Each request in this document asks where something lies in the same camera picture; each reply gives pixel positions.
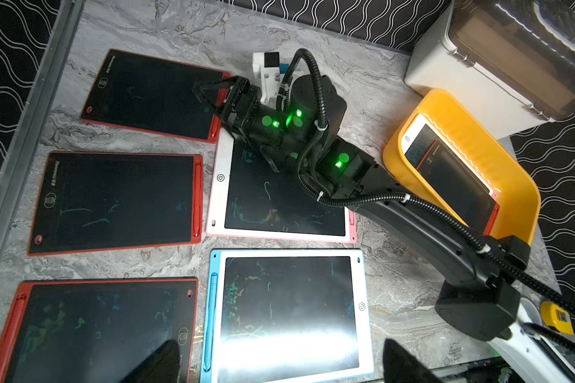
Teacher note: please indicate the yellow storage tray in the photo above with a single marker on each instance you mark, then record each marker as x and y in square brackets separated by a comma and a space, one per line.
[518, 195]

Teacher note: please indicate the yellow tape measure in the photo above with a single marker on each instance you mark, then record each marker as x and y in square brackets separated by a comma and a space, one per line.
[556, 318]

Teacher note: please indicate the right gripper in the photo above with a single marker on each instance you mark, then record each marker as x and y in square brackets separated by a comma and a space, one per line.
[242, 114]

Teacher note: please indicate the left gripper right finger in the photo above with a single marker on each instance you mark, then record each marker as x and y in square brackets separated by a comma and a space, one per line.
[402, 367]

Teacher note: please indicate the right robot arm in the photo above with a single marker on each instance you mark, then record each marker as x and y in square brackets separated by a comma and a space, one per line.
[299, 135]

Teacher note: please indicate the brown white storage case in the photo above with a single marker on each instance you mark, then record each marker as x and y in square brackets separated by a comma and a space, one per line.
[511, 64]

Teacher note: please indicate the large red writing tablet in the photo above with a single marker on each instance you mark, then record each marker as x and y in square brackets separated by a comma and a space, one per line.
[95, 330]

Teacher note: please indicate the blue white writing tablet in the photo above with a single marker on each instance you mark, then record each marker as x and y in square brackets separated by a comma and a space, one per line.
[286, 315]

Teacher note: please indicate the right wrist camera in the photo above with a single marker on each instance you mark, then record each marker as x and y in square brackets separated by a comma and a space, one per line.
[269, 70]

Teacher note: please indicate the pink white writing tablet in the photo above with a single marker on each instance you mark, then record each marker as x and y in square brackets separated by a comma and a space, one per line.
[420, 135]
[247, 199]

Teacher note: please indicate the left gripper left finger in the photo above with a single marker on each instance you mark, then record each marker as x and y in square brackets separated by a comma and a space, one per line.
[163, 365]

